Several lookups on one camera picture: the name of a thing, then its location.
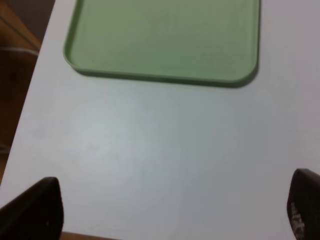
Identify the green plastic tray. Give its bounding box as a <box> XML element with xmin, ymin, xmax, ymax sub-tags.
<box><xmin>63</xmin><ymin>0</ymin><xmax>261</xmax><ymax>88</ymax></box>

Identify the wooden cabinet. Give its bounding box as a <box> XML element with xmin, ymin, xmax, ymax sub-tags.
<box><xmin>0</xmin><ymin>0</ymin><xmax>42</xmax><ymax>153</ymax></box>

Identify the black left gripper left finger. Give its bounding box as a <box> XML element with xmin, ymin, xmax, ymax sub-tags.
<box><xmin>0</xmin><ymin>177</ymin><xmax>64</xmax><ymax>240</ymax></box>

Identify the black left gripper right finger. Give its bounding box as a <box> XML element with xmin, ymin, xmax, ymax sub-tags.
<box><xmin>286</xmin><ymin>168</ymin><xmax>320</xmax><ymax>240</ymax></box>

